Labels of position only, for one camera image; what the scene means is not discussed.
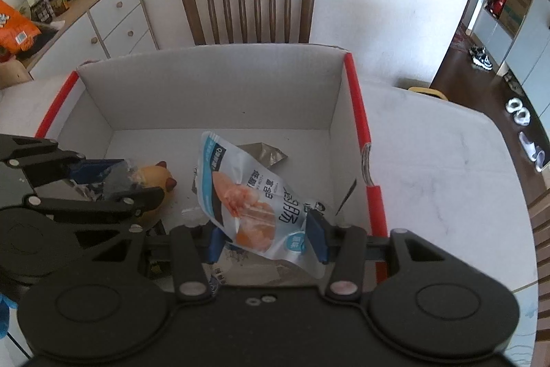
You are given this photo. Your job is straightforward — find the wooden desk holder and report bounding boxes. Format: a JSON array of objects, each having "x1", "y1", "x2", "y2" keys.
[{"x1": 0, "y1": 57, "x2": 34, "y2": 89}]

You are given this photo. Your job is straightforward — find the pale slippers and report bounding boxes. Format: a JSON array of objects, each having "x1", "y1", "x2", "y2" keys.
[{"x1": 518, "y1": 132, "x2": 546, "y2": 172}]

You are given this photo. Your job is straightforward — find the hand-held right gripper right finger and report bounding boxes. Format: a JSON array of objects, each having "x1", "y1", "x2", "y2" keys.
[{"x1": 306, "y1": 209, "x2": 462, "y2": 302}]

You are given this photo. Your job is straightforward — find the patterned door rug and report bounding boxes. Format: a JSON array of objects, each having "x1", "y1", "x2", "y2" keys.
[{"x1": 447, "y1": 25, "x2": 472, "y2": 58}]

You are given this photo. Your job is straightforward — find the orange snack bag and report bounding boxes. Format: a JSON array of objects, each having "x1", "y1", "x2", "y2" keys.
[{"x1": 0, "y1": 0, "x2": 42, "y2": 54}]

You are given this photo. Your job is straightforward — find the silver blue food pouch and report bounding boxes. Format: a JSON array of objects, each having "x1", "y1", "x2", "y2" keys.
[{"x1": 198, "y1": 130, "x2": 327, "y2": 278}]

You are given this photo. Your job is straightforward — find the grey wall cabinet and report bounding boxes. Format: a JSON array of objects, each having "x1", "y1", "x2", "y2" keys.
[{"x1": 466, "y1": 0, "x2": 550, "y2": 114}]

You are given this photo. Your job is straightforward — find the yellow plastic object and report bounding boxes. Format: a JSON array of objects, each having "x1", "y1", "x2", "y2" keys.
[{"x1": 407, "y1": 87, "x2": 445, "y2": 99}]

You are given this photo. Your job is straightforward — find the red cardboard box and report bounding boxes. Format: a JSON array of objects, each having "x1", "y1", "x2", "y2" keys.
[{"x1": 34, "y1": 44, "x2": 389, "y2": 290}]

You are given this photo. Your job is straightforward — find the dark snack packet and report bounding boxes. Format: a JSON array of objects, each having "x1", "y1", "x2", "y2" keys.
[{"x1": 148, "y1": 221, "x2": 173, "y2": 279}]

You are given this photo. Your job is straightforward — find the red bag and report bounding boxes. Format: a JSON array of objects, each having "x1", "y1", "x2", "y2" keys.
[{"x1": 485, "y1": 0, "x2": 510, "y2": 17}]

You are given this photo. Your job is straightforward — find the blue cloth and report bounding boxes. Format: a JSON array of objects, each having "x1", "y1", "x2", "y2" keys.
[{"x1": 0, "y1": 293, "x2": 18, "y2": 339}]

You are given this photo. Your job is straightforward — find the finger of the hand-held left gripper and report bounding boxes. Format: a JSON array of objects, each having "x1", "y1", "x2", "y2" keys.
[
  {"x1": 21, "y1": 186, "x2": 166, "y2": 232},
  {"x1": 0, "y1": 133, "x2": 130, "y2": 189}
]

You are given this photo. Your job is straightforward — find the black white sneakers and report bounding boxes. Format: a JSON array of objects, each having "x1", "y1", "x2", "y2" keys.
[{"x1": 468, "y1": 45, "x2": 493, "y2": 70}]

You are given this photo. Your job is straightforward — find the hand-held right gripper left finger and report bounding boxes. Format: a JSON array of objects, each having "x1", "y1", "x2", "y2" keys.
[{"x1": 86, "y1": 223, "x2": 224, "y2": 303}]

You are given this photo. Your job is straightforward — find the white wooden sideboard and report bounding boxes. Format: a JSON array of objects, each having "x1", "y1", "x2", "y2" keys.
[{"x1": 0, "y1": 0, "x2": 159, "y2": 90}]

